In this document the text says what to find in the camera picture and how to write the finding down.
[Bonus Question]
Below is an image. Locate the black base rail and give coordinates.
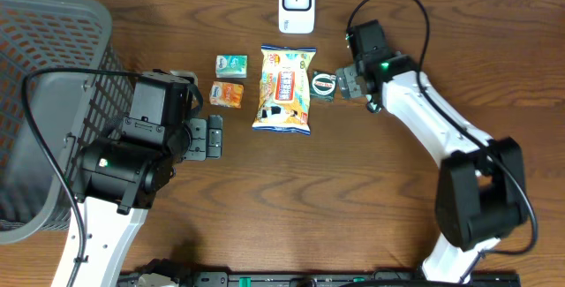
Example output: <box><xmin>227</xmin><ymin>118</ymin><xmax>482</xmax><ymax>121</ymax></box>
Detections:
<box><xmin>117</xmin><ymin>258</ymin><xmax>523</xmax><ymax>287</ymax></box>

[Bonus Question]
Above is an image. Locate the teal silver small box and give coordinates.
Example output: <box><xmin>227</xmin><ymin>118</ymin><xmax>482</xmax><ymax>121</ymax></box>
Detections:
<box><xmin>215</xmin><ymin>55</ymin><xmax>248</xmax><ymax>79</ymax></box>

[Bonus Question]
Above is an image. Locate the grey plastic mesh basket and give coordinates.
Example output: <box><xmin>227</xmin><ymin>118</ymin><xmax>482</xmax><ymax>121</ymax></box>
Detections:
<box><xmin>1</xmin><ymin>0</ymin><xmax>133</xmax><ymax>245</ymax></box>

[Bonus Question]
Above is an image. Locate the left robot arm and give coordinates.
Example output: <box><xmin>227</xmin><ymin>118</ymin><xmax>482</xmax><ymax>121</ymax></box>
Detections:
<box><xmin>52</xmin><ymin>70</ymin><xmax>222</xmax><ymax>286</ymax></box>

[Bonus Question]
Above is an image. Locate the green Zam-Buk tin box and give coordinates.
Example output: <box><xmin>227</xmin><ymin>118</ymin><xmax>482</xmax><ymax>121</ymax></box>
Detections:
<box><xmin>310</xmin><ymin>71</ymin><xmax>337</xmax><ymax>102</ymax></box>

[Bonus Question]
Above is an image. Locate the orange small box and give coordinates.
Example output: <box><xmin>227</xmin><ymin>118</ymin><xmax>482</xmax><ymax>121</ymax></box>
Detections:
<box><xmin>209</xmin><ymin>81</ymin><xmax>245</xmax><ymax>109</ymax></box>

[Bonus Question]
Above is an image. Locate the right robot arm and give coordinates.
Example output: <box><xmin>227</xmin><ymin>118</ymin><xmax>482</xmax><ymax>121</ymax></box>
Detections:
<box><xmin>336</xmin><ymin>20</ymin><xmax>530</xmax><ymax>283</ymax></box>

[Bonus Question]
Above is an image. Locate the white barcode scanner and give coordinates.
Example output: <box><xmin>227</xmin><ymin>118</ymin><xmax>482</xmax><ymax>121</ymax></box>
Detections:
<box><xmin>278</xmin><ymin>0</ymin><xmax>315</xmax><ymax>34</ymax></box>

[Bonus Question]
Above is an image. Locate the light green candy packet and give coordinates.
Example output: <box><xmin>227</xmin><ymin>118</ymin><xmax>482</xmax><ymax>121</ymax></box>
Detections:
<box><xmin>365</xmin><ymin>101</ymin><xmax>382</xmax><ymax>114</ymax></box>

